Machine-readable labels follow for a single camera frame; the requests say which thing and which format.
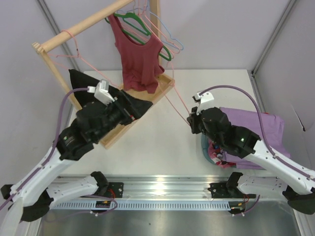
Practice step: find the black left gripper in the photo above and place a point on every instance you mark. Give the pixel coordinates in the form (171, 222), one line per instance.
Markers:
(125, 108)

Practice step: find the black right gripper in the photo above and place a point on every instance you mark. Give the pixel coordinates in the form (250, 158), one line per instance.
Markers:
(194, 120)

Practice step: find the pink wire hanger with trousers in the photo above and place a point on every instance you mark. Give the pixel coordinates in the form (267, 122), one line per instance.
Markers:
(171, 105)

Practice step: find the purple trousers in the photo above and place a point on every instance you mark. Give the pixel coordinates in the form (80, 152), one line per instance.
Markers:
(273, 127)

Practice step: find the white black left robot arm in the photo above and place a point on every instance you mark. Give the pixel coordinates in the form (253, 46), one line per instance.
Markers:
(92, 123)

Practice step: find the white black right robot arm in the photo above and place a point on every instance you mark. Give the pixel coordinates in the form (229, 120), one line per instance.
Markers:
(292, 181)

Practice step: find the green hanger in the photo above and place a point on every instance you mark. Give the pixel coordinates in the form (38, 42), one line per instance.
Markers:
(144, 30)

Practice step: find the wooden clothes rack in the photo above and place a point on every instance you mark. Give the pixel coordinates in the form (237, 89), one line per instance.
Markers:
(62, 36)

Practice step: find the teal plastic basin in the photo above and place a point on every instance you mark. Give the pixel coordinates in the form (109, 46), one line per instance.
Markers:
(205, 150)

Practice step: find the colourful clothes in basin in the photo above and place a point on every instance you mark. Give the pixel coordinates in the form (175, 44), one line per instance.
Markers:
(217, 157)

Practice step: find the maroon tank top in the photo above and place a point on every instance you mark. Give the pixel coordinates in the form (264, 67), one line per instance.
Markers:
(140, 65)

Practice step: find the black garment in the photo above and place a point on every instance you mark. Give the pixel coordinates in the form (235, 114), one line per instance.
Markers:
(81, 86)

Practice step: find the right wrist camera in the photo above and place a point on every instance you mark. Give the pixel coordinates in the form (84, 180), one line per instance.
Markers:
(204, 101)

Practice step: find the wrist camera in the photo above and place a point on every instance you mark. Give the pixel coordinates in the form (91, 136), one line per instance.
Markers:
(103, 91)
(204, 101)

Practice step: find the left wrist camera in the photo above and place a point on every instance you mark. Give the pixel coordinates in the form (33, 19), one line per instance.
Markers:
(103, 91)

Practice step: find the aluminium rail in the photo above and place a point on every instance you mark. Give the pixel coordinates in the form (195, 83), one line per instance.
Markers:
(161, 187)

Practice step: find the empty pink wire hanger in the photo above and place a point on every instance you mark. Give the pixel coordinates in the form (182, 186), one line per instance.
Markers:
(137, 36)

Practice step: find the blue wire hanger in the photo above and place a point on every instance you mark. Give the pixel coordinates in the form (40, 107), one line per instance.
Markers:
(169, 29)

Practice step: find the white slotted cable duct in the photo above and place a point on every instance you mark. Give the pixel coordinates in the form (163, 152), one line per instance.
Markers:
(145, 205)

